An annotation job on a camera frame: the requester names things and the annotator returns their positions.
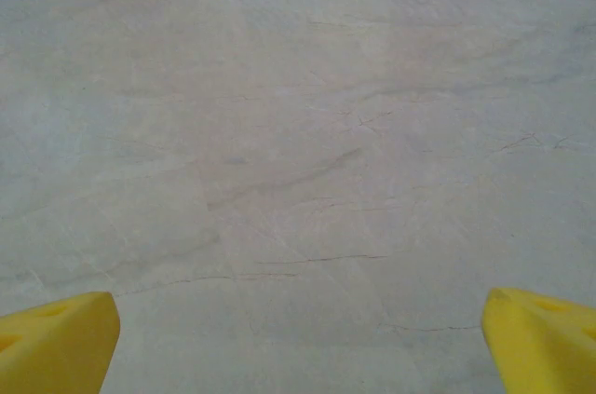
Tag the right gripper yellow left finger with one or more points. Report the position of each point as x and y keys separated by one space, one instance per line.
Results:
x=51 y=347

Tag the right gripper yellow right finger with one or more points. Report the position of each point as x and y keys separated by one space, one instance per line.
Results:
x=545 y=347

